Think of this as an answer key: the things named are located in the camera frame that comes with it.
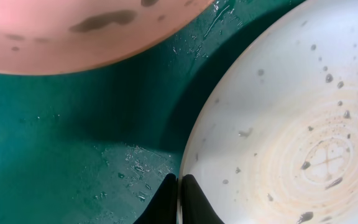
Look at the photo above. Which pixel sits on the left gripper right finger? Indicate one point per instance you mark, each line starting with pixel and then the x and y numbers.
pixel 196 208

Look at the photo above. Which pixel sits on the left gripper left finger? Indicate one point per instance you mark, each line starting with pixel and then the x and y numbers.
pixel 162 208

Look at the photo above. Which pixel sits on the light blue plate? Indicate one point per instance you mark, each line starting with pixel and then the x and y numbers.
pixel 277 139

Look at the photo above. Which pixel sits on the teal plastic tray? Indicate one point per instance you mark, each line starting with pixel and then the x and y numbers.
pixel 93 147

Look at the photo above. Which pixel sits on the white plate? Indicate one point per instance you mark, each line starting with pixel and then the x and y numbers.
pixel 51 37

